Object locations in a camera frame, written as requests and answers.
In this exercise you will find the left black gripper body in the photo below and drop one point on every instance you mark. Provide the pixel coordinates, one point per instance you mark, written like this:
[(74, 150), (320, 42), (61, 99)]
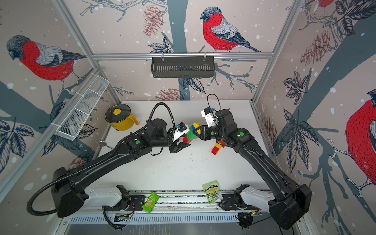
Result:
[(166, 141)]

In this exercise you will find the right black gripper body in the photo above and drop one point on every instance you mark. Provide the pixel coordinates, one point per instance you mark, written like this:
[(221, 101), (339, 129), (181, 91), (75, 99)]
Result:
[(216, 132)]

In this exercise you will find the yellow curved lego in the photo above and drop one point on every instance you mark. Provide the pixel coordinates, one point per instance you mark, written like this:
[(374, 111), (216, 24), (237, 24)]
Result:
[(196, 128)]

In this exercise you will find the green long lego brick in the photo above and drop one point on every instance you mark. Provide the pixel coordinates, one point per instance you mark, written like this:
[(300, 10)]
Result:
[(191, 131)]

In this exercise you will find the red square lego brick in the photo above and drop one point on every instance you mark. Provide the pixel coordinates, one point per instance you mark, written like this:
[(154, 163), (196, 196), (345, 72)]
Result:
[(186, 140), (215, 150)]

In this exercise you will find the green square lego brick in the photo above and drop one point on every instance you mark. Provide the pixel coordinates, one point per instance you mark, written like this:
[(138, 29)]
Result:
[(191, 136)]

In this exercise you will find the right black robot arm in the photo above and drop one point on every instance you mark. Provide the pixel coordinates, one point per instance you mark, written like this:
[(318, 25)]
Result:
[(290, 201)]

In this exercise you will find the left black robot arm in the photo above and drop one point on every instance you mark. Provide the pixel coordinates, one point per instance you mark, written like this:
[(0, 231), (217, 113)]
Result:
[(68, 186)]

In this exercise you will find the yellow pot with black lid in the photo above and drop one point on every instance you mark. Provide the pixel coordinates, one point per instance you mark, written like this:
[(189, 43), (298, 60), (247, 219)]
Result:
[(120, 117)]

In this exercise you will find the large green snack bag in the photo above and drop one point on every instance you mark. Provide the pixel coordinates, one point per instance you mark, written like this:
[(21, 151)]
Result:
[(212, 191)]

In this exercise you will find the small green snack packet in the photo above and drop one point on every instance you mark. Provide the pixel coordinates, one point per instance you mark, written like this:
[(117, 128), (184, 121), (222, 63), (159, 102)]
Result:
[(150, 202)]

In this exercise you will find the black hanging wire basket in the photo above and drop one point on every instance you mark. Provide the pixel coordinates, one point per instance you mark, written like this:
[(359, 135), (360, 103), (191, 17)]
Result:
[(183, 67)]

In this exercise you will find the white wire mesh basket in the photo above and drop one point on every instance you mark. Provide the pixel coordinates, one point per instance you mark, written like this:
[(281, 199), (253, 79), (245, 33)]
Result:
[(73, 123)]

